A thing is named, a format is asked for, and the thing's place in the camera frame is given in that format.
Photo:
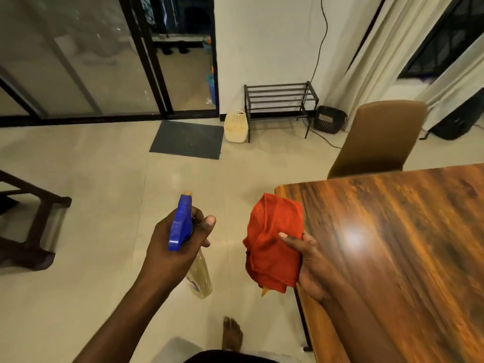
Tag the black metal table leg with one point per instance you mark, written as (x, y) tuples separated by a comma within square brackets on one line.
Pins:
[(303, 321)]

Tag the person's right forearm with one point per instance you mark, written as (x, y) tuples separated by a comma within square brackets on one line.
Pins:
[(359, 325)]

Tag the black shoe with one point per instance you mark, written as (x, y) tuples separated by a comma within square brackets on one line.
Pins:
[(166, 49)]

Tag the person's left hand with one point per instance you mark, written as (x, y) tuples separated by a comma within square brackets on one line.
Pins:
[(160, 253)]

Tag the black bag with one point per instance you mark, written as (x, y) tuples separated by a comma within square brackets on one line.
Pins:
[(459, 119)]

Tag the blue plastic bucket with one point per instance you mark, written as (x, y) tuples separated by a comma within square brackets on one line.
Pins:
[(211, 88)]

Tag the person's black shorts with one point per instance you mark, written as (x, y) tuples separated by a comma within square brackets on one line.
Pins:
[(230, 357)]

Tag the black grilled window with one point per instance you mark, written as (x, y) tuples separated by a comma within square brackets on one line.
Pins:
[(446, 37)]

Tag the grey door mat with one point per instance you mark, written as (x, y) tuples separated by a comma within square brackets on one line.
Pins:
[(188, 139)]

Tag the narrow cream curtain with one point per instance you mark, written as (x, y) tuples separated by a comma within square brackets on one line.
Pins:
[(453, 85)]

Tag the person's left thumb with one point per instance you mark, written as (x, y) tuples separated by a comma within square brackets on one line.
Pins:
[(204, 226)]

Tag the clear spray bottle blue trigger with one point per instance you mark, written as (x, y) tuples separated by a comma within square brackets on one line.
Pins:
[(180, 226)]

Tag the black round electric appliance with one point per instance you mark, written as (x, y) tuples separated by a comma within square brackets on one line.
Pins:
[(329, 119)]

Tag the cream plastic slotted basket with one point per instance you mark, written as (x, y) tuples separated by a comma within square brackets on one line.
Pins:
[(236, 127)]

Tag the person's left forearm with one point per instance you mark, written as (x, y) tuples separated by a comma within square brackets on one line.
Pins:
[(124, 321)]

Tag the brown upholstered chair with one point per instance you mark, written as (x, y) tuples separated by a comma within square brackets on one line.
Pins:
[(378, 139)]

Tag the person's right hand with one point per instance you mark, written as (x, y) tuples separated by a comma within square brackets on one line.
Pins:
[(314, 268)]

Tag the person's bare foot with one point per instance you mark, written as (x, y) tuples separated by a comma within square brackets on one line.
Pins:
[(231, 333)]

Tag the dark wooden bench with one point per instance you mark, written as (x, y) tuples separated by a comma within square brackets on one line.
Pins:
[(30, 223)]

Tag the black metal shoe rack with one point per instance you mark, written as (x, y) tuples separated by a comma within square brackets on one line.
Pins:
[(279, 98)]

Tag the person's right thumb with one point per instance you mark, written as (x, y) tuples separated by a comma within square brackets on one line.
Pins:
[(290, 238)]

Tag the red microfibre cloth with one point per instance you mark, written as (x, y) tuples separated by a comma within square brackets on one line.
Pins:
[(273, 245)]

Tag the wide cream curtain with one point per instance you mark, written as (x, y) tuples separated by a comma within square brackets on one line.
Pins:
[(382, 56)]

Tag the black framed sliding glass door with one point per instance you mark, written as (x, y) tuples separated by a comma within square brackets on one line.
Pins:
[(94, 60)]

